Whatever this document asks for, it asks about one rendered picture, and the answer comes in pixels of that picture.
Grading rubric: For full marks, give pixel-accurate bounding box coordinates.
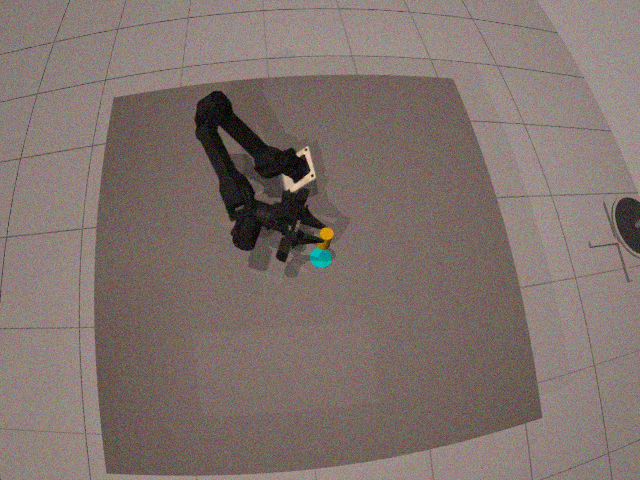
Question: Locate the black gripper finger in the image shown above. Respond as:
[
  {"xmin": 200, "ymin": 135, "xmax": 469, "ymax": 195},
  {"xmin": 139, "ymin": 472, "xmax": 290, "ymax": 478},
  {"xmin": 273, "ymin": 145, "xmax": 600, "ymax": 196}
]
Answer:
[
  {"xmin": 300, "ymin": 205, "xmax": 328, "ymax": 230},
  {"xmin": 292, "ymin": 229, "xmax": 324, "ymax": 249}
]

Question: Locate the cyan circle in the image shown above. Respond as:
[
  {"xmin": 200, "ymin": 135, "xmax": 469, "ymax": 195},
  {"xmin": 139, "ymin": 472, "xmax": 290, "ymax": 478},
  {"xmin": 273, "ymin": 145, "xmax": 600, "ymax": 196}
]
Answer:
[{"xmin": 310, "ymin": 248, "xmax": 332, "ymax": 268}]

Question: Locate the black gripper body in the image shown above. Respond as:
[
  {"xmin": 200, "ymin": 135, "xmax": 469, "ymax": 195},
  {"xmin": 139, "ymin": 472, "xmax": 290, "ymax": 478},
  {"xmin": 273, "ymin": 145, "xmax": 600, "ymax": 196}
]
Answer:
[{"xmin": 263, "ymin": 188, "xmax": 310, "ymax": 263}]

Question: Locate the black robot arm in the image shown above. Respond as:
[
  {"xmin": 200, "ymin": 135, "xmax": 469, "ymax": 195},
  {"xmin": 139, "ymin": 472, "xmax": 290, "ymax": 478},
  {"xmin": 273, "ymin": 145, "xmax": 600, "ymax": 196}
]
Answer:
[{"xmin": 194, "ymin": 91, "xmax": 311, "ymax": 251}]

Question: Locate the yellow tall cylinder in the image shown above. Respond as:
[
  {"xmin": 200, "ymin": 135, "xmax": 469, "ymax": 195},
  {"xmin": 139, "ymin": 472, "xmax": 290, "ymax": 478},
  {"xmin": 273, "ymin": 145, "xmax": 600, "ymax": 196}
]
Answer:
[{"xmin": 317, "ymin": 228, "xmax": 333, "ymax": 250}]

